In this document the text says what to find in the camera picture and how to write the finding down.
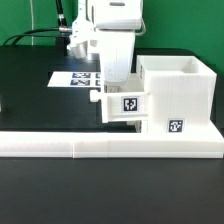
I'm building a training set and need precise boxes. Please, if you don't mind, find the white L-shaped border wall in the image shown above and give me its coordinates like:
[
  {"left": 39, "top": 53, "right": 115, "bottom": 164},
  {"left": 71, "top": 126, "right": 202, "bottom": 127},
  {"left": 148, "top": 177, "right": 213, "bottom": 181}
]
[{"left": 0, "top": 122, "right": 224, "bottom": 158}]

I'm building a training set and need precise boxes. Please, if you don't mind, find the white fiducial marker sheet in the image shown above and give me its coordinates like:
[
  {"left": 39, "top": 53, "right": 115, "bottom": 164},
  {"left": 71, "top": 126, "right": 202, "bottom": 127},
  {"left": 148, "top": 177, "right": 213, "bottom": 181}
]
[{"left": 48, "top": 71, "right": 101, "bottom": 88}]

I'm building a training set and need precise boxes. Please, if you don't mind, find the white front drawer tray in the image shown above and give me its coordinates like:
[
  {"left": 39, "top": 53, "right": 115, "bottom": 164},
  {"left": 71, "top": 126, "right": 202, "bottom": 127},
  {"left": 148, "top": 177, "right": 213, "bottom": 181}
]
[{"left": 127, "top": 118, "right": 148, "bottom": 133}]

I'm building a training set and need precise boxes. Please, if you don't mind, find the thin white cable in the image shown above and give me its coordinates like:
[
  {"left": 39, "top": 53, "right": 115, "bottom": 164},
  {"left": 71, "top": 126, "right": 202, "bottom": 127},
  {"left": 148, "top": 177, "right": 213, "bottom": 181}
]
[{"left": 30, "top": 0, "right": 35, "bottom": 47}]

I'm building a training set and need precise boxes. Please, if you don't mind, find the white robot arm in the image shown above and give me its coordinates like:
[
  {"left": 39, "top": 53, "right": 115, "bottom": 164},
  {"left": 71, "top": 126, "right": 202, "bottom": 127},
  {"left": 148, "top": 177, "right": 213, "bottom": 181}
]
[{"left": 67, "top": 0, "right": 146, "bottom": 92}]

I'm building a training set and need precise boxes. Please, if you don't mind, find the white drawer tray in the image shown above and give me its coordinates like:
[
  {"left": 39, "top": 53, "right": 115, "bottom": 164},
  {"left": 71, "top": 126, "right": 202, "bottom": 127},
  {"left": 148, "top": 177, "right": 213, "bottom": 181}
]
[
  {"left": 90, "top": 73, "right": 149, "bottom": 123},
  {"left": 127, "top": 118, "right": 148, "bottom": 133}
]

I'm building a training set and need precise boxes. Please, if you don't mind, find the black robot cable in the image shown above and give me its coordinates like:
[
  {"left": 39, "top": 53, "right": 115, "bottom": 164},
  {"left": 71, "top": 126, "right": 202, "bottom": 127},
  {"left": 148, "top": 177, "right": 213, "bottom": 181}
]
[{"left": 2, "top": 0, "right": 73, "bottom": 47}]

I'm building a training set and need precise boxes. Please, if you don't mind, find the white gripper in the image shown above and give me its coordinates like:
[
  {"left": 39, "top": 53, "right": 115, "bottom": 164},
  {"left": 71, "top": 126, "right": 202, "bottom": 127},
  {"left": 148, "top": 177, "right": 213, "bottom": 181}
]
[{"left": 98, "top": 30, "right": 135, "bottom": 92}]

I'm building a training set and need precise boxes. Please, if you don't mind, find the white drawer cabinet box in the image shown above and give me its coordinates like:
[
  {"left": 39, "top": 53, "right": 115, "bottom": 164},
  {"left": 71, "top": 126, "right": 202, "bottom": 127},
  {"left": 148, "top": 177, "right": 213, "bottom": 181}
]
[{"left": 136, "top": 55, "right": 217, "bottom": 134}]

